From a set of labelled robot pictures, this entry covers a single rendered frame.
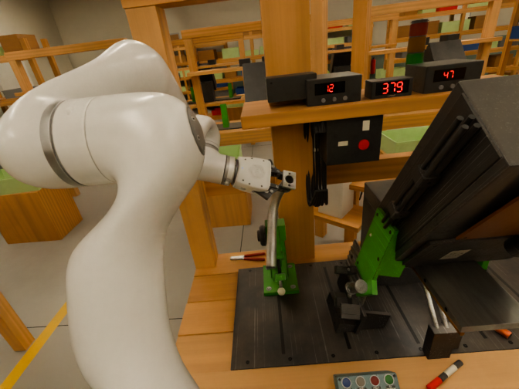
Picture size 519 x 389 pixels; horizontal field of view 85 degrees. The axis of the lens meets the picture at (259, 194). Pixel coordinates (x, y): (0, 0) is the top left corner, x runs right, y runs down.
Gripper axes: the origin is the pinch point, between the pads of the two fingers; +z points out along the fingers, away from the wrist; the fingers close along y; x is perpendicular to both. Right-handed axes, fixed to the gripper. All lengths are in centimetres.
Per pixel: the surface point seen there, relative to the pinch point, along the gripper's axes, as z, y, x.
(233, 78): 19, 519, 443
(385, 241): 25.2, -16.7, -9.6
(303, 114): 1.1, 17.4, -10.8
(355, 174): 36.0, 19.5, 15.4
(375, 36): 452, 851, 419
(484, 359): 59, -43, -2
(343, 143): 16.4, 14.2, -6.8
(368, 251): 26.8, -17.0, 0.2
